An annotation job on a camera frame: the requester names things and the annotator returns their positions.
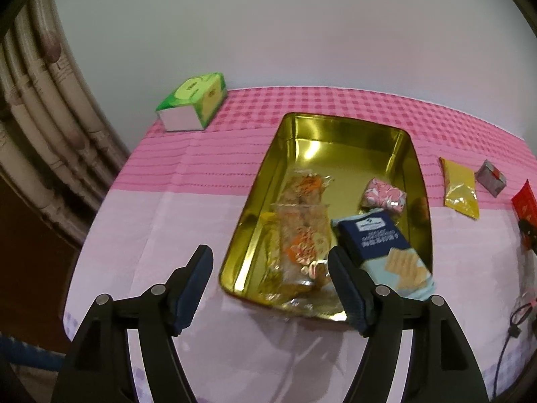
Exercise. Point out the gold metal tin tray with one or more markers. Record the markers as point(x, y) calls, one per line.
point(335, 151)

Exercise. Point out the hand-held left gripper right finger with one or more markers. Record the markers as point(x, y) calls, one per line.
point(350, 298)

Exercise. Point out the dark blue cracker packet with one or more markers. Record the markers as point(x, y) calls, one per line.
point(373, 235)

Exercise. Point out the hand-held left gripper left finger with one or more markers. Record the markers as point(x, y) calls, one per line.
point(191, 298)

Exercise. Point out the small grey snack packet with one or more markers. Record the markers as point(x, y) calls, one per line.
point(491, 176)

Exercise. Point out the small yellow snack packet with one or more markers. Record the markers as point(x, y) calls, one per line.
point(459, 184)

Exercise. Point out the green tissue box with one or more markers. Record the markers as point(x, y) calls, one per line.
point(197, 96)

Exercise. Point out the beige patterned curtain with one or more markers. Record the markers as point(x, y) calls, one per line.
point(46, 113)

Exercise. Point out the clear nut bar packet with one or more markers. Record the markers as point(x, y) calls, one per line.
point(300, 243)
point(304, 189)

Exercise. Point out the red snack packet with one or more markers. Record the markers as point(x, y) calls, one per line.
point(526, 201)

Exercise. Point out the pink checked tablecloth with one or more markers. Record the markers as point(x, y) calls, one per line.
point(188, 168)

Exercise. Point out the pink patterned candy packet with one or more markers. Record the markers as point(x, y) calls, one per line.
point(384, 195)

